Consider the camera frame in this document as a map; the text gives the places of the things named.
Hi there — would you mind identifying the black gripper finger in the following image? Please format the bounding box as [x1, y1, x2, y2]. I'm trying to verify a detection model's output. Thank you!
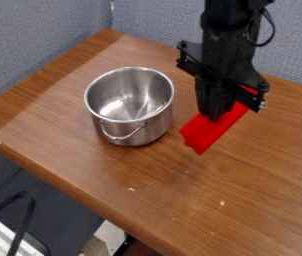
[196, 76, 236, 121]
[237, 89, 266, 112]

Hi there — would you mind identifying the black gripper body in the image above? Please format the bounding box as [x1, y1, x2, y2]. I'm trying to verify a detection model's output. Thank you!
[175, 31, 272, 114]

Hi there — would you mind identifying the red block object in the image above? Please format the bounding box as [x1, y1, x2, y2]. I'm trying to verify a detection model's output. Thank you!
[178, 84, 260, 156]

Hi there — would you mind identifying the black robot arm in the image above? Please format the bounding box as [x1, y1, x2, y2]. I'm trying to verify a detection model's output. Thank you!
[177, 0, 273, 121]

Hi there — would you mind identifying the silver metal pot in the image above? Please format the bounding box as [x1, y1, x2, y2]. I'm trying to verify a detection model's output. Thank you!
[85, 67, 175, 146]

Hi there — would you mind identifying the white box under table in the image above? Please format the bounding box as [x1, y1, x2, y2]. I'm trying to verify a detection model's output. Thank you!
[0, 222, 49, 256]

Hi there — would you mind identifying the black cable loop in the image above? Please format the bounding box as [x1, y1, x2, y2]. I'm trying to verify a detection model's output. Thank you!
[0, 189, 38, 256]

